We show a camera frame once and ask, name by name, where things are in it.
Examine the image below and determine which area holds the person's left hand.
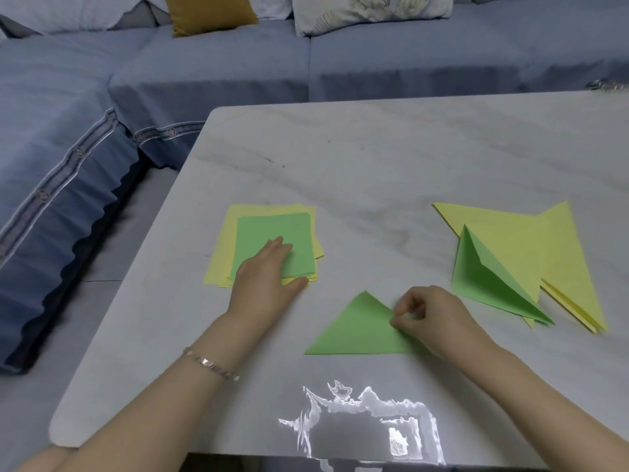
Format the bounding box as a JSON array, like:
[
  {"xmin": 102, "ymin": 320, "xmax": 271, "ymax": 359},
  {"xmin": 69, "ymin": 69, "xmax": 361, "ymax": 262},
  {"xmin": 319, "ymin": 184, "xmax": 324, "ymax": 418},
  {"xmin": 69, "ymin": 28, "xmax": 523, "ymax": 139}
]
[{"xmin": 226, "ymin": 236, "xmax": 309, "ymax": 347}]

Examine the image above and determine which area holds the person's right hand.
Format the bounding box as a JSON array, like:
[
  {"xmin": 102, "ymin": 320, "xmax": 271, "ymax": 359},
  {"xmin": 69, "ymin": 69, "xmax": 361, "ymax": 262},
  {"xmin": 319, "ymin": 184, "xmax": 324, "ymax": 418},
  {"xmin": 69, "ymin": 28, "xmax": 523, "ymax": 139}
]
[{"xmin": 391, "ymin": 285, "xmax": 490, "ymax": 362}]

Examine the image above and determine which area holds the small green paper triangle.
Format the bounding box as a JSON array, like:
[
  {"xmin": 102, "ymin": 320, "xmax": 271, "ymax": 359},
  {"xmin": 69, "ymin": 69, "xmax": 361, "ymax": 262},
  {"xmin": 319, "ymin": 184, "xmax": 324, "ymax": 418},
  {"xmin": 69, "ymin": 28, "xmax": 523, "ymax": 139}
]
[{"xmin": 304, "ymin": 290, "xmax": 424, "ymax": 356}]

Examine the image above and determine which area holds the person's left forearm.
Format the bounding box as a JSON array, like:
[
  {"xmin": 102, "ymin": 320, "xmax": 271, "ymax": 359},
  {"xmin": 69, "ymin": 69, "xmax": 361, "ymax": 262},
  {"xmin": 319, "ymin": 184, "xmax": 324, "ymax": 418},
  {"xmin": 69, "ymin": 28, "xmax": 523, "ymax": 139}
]
[{"xmin": 12, "ymin": 315, "xmax": 261, "ymax": 472}]

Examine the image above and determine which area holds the person's right forearm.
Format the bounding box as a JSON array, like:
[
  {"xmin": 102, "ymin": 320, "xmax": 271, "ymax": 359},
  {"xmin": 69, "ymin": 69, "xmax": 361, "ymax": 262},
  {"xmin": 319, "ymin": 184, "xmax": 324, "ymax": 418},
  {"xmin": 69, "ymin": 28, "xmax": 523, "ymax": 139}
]
[{"xmin": 469, "ymin": 337, "xmax": 629, "ymax": 472}]

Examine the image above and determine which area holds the stack of square paper sheets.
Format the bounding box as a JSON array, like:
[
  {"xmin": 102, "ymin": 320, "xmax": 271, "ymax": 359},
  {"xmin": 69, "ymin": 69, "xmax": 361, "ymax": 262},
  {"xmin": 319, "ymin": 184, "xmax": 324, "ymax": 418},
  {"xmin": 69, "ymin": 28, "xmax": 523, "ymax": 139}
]
[{"xmin": 203, "ymin": 204, "xmax": 325, "ymax": 289}]

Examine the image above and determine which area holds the large green folded paper triangle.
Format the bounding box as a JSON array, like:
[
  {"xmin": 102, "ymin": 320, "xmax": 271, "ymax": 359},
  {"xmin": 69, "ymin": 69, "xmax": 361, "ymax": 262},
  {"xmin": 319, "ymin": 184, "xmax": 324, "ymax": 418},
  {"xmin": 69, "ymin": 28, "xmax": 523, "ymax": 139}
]
[{"xmin": 450, "ymin": 223, "xmax": 556, "ymax": 326}]

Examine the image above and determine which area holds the yellow folded paper triangle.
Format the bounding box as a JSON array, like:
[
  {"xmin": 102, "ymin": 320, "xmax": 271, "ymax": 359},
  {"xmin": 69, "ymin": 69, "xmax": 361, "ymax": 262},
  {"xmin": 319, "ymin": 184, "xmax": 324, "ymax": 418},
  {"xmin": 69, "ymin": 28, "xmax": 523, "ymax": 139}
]
[
  {"xmin": 538, "ymin": 200, "xmax": 609, "ymax": 335},
  {"xmin": 432, "ymin": 202, "xmax": 544, "ymax": 330}
]

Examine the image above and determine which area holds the blue fabric sofa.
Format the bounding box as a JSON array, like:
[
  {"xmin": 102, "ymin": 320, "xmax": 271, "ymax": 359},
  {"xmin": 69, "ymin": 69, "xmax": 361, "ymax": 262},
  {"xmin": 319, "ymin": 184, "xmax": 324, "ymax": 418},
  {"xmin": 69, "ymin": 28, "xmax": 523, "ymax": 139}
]
[{"xmin": 0, "ymin": 0, "xmax": 629, "ymax": 375}]

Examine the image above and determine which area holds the white floral cushion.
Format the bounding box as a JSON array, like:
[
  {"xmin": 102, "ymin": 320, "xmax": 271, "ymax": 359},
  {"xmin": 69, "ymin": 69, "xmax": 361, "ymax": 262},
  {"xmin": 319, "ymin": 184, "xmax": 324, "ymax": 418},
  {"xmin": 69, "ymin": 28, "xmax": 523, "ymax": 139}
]
[{"xmin": 291, "ymin": 0, "xmax": 454, "ymax": 38}]

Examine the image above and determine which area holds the mustard yellow cushion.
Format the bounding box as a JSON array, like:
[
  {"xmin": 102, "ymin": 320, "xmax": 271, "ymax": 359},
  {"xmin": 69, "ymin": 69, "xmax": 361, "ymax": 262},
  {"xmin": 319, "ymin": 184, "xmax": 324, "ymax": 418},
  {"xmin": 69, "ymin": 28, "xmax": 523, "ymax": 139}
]
[{"xmin": 163, "ymin": 0, "xmax": 259, "ymax": 38}]

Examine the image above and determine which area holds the shiny silver metal object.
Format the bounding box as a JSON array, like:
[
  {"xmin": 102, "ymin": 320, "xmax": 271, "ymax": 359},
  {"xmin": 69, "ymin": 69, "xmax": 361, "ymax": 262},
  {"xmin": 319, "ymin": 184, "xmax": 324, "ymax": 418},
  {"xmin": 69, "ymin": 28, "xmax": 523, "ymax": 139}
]
[{"xmin": 586, "ymin": 79, "xmax": 629, "ymax": 93}]

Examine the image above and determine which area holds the light grey cushion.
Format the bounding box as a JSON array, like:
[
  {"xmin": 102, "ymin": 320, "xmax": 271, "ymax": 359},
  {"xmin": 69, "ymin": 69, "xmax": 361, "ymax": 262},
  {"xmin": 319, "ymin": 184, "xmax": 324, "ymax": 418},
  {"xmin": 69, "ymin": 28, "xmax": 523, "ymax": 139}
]
[{"xmin": 0, "ymin": 0, "xmax": 148, "ymax": 36}]

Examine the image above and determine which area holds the silver wrist bracelet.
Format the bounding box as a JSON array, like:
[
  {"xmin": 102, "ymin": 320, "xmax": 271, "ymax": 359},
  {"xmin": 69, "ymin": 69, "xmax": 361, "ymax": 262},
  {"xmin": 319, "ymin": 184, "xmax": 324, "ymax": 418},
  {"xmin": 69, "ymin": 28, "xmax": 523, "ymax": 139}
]
[{"xmin": 182, "ymin": 347, "xmax": 241, "ymax": 382}]

